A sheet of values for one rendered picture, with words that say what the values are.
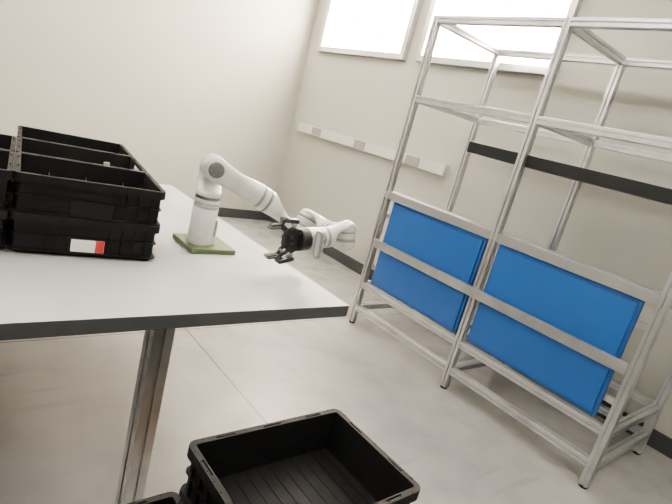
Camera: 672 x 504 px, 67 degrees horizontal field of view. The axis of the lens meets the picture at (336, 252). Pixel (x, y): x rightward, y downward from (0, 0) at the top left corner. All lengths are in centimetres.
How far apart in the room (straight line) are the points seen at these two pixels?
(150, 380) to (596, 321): 187
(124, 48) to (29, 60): 73
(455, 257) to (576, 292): 69
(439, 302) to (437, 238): 37
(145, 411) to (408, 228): 203
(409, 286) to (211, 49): 315
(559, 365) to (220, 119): 393
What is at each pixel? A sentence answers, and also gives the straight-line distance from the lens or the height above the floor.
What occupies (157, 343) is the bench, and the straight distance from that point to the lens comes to 145.
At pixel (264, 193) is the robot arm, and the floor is 95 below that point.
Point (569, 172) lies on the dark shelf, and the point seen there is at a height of 132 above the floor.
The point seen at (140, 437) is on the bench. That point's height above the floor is 30.
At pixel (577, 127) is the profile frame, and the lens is 265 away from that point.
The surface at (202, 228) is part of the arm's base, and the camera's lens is 188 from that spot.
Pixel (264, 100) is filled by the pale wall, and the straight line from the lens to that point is 554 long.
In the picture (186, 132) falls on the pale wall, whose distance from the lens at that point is 521.
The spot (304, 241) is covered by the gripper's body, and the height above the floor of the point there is 89.
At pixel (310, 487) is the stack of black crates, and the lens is 124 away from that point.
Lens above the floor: 127
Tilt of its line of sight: 14 degrees down
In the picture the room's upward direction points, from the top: 15 degrees clockwise
